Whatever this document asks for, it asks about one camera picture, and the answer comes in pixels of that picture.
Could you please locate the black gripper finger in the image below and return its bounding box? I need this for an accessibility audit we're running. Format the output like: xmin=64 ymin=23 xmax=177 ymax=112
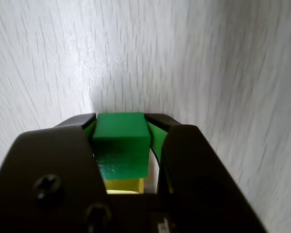
xmin=144 ymin=113 xmax=269 ymax=233
xmin=0 ymin=113 xmax=114 ymax=233

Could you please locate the yellow wooden cube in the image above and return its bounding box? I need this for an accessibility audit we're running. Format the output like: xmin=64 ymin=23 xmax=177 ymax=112
xmin=104 ymin=178 xmax=145 ymax=195

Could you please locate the green wooden cube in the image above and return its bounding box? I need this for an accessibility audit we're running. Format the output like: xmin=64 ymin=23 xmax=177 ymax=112
xmin=92 ymin=113 xmax=151 ymax=182

